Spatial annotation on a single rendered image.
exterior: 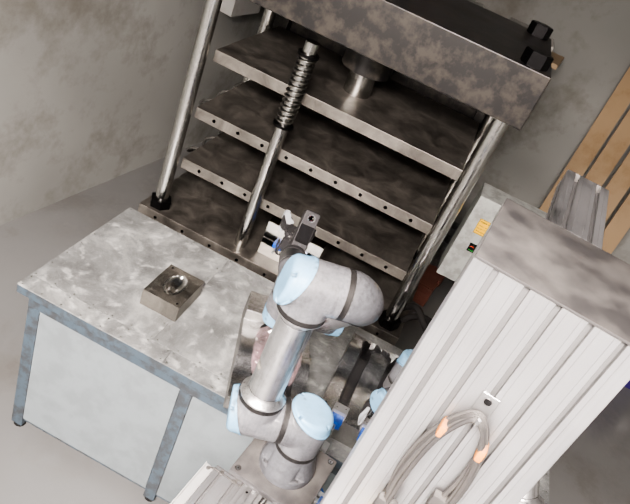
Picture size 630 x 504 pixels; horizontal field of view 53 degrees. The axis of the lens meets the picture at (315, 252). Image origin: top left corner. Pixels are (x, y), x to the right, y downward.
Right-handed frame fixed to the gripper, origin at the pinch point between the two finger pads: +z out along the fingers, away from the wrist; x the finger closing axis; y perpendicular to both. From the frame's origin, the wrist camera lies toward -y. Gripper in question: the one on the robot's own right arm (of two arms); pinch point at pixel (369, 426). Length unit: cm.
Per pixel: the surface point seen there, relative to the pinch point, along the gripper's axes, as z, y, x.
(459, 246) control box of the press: -32, -85, 5
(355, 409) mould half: 1.9, -5.9, -6.2
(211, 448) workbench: 43, 4, -45
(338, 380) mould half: 2.7, -15.6, -15.5
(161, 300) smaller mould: 5, -11, -85
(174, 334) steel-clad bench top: 11, -5, -75
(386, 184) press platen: -38, -95, -34
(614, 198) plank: -20, -281, 99
